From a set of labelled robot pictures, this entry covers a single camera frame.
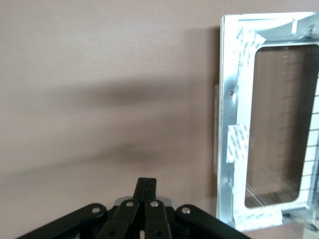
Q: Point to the white printed tape strip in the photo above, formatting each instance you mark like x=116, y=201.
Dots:
x=249, y=47
x=256, y=219
x=238, y=143

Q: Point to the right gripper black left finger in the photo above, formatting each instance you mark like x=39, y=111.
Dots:
x=119, y=221

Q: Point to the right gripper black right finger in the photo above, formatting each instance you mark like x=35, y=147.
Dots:
x=162, y=221

